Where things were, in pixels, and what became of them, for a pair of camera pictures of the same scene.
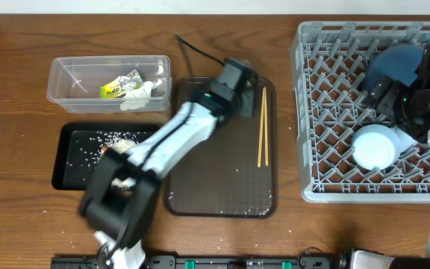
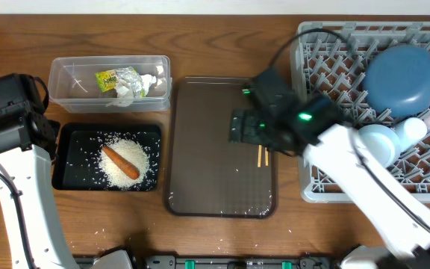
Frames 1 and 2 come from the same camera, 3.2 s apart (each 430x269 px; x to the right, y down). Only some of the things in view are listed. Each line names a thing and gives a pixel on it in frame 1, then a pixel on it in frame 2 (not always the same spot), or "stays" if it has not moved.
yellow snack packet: x=111 y=90 to x=107 y=80
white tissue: x=138 y=99 to x=125 y=96
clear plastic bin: x=114 y=84 stays
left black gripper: x=251 y=111 to x=53 y=125
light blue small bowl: x=375 y=146 stays
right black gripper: x=386 y=104 to x=249 y=136
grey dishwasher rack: x=333 y=102 stays
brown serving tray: x=222 y=179 stays
